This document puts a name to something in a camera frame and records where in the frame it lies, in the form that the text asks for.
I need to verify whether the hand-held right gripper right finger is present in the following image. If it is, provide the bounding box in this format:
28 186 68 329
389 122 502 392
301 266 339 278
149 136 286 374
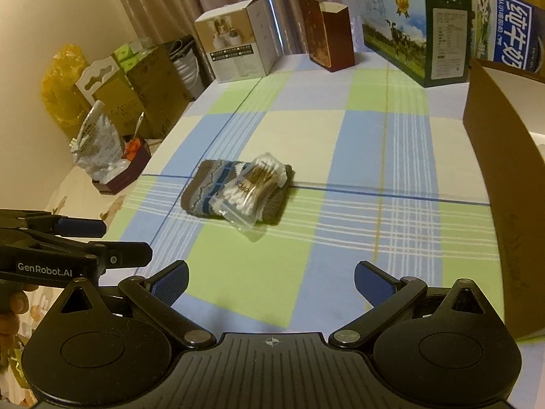
328 260 486 348

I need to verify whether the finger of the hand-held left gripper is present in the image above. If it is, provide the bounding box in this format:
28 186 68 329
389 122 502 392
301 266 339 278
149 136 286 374
91 241 153 269
26 214 107 238

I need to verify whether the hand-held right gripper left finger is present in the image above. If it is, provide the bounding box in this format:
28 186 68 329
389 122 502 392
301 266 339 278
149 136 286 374
60 260 217 349

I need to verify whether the person's left hand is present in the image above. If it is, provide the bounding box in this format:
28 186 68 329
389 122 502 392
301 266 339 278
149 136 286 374
0 290 32 350

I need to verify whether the orange item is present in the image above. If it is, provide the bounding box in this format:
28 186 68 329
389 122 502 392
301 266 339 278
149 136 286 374
123 136 144 159

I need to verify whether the bag of cotton swabs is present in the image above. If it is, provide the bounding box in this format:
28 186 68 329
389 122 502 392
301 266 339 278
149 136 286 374
181 158 295 228

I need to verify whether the metal spoon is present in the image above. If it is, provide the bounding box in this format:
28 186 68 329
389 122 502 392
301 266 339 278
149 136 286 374
131 111 146 142

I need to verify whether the cotton swab bag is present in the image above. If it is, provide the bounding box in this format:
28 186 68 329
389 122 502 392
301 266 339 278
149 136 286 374
208 152 287 232

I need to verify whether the checked bedsheet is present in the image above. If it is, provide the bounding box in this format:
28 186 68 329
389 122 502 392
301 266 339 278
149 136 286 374
99 50 505 338

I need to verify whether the yellow plastic bag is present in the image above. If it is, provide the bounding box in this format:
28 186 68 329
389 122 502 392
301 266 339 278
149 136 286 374
41 44 93 142

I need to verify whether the plain brown cardboard box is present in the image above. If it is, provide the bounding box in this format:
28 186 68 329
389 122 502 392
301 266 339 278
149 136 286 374
125 44 197 140

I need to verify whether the green tissue pack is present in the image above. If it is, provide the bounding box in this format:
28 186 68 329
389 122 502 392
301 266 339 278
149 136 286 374
112 38 157 72

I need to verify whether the white paper bag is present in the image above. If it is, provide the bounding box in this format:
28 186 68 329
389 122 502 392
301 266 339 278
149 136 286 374
170 38 210 101

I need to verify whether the white product box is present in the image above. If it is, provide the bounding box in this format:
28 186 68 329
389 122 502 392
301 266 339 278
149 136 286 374
194 0 280 84

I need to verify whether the dark brown open box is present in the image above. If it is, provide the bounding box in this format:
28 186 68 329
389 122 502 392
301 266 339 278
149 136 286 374
297 0 357 72

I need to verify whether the green blue milk carton case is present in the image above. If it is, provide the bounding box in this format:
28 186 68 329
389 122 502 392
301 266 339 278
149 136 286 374
354 0 474 88

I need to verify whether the blue white milk carton case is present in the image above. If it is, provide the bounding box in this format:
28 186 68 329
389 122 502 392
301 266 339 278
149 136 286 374
436 0 545 76

